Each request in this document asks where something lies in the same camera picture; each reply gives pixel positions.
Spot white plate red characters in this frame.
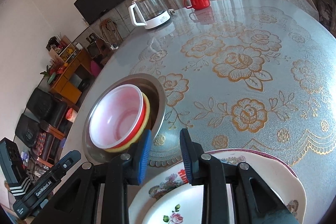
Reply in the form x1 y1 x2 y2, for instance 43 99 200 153
129 151 306 223

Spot white rose garden plate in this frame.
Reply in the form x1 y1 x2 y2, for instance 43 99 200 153
140 181 237 224

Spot red plastic bowl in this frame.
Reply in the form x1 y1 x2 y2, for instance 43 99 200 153
88 84 146 149

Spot yellow plastic bowl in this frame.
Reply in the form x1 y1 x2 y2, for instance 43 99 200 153
105 93 150 153

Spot stainless steel bowl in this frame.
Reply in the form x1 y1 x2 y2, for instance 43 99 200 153
82 73 166 165

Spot white plate purple floral rim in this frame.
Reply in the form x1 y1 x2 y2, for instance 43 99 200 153
207 148 298 178

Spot black armchair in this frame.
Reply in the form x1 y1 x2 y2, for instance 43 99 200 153
26 88 68 128
15 114 55 160

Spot white red trash bin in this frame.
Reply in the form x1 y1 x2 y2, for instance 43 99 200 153
66 108 77 123

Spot orange wooden cabinet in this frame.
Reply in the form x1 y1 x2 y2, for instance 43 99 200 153
50 50 93 104

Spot wooden chair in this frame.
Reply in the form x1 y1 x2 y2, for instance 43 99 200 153
100 18 123 48

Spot red mug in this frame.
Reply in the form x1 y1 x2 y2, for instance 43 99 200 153
183 0 210 10

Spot white glass electric kettle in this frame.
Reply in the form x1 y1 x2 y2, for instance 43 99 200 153
128 0 171 30

